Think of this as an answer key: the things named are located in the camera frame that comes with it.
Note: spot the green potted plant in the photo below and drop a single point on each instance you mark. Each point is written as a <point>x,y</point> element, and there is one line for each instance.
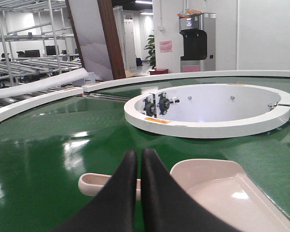
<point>150,48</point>

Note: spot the pink plastic dustpan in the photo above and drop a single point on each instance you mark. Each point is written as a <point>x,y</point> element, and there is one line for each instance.
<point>223,188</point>

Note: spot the pink wall notice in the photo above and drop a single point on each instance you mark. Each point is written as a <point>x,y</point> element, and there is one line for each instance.
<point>165,46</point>

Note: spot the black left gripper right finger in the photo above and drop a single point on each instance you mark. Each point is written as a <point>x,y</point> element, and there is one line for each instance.
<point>167,207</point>

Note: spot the black bearing block right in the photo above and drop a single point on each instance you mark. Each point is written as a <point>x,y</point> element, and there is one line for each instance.
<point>164,103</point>

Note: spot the steel roller rack shelving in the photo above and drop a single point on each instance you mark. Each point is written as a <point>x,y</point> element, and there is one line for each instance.
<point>36,41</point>

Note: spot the brown wooden pillar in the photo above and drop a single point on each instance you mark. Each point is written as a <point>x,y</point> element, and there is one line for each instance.
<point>111,38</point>

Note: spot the white outer conveyor rim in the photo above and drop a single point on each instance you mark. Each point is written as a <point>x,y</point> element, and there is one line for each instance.
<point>279,79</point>

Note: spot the white foam roll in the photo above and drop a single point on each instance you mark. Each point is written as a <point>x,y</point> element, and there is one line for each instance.
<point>58,80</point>

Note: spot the silver black drink machine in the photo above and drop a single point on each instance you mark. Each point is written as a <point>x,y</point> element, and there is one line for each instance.
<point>199,42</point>

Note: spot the green conveyor belt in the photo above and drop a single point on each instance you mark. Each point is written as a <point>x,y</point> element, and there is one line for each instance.
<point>45,150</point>

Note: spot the black bearing block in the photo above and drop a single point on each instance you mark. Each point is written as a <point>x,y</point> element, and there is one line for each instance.
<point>164,103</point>
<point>149,108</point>

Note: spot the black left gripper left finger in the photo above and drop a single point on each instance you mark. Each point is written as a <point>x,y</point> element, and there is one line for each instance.
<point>112,209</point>

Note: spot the black bearing block left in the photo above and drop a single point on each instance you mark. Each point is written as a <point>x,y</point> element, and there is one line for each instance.
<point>149,108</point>

